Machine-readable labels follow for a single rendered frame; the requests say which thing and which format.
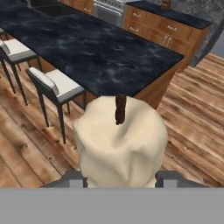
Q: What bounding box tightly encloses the grey stool with white cushion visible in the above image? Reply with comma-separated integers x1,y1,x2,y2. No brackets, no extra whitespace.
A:
0,38,42,107
25,66,88,145

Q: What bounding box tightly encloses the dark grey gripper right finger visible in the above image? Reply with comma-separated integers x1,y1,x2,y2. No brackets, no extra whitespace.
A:
155,170,212,189

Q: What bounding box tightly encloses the stainless steel oven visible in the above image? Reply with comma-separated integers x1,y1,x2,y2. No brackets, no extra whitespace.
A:
92,0,127,29

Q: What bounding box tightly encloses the cream candle with brown wick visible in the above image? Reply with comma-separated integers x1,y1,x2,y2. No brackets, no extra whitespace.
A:
73,94,169,189

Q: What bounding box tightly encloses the small brown jar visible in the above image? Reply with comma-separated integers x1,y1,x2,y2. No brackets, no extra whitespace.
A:
161,0,172,10

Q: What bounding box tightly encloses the black sink basin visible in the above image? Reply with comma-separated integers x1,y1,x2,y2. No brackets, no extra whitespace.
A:
31,2,78,18

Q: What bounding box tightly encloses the wooden kitchen island body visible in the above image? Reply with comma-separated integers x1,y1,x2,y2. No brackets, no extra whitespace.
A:
29,56,183,111

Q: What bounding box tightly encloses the wooden cupboard run with drawers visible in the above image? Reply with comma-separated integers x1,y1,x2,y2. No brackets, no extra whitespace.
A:
122,3,213,74
58,0,95,17

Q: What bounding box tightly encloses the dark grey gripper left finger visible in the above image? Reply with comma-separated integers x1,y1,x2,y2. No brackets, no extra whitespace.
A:
43,170,88,189

